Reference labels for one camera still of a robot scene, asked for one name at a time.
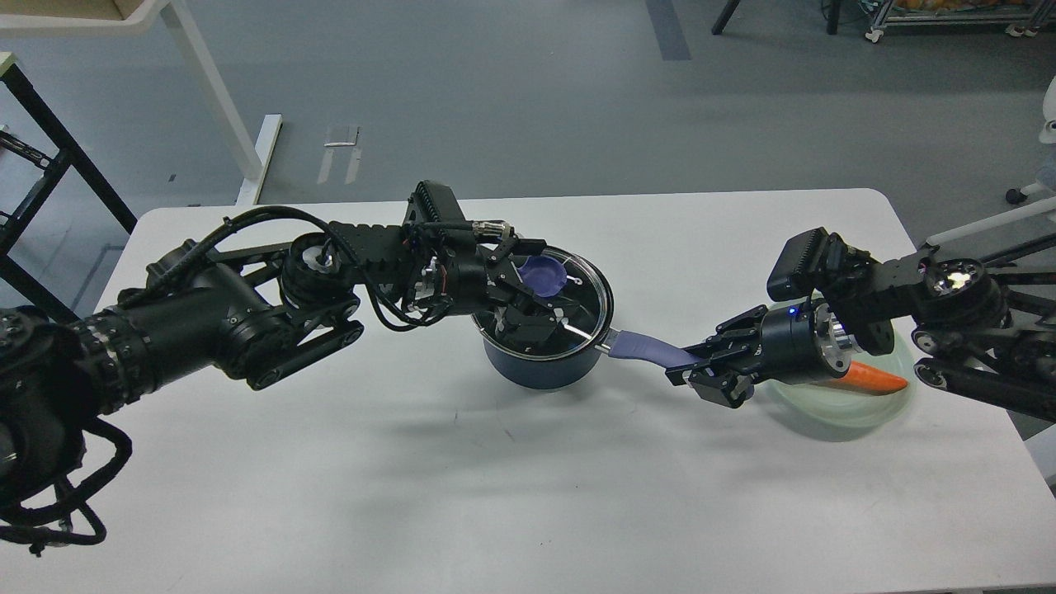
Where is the orange toy carrot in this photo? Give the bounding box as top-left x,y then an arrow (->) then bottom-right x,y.
817,361 -> 908,396

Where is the black metal rack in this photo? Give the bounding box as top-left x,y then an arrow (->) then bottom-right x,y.
1,52 -> 137,323

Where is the glass lid with purple knob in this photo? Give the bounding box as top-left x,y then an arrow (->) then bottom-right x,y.
473,250 -> 615,361

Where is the blue saucepan with purple handle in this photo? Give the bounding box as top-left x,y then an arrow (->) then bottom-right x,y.
474,246 -> 702,390

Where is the white chair base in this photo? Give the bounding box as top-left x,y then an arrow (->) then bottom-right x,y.
920,78 -> 1055,248

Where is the metal wheeled cart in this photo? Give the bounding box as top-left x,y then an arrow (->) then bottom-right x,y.
862,1 -> 1054,44

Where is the white desk frame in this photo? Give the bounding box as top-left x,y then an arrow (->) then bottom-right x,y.
1,1 -> 284,206

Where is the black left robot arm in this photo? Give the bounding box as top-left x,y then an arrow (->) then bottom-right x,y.
2,181 -> 615,555

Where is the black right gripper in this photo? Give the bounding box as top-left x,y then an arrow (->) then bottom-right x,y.
665,302 -> 852,409

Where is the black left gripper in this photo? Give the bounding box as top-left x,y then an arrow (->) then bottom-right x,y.
412,227 -> 596,352

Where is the pale green plate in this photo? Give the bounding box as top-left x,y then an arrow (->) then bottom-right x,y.
756,293 -> 916,435

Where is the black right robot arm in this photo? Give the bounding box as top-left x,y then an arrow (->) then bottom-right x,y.
664,227 -> 1055,422

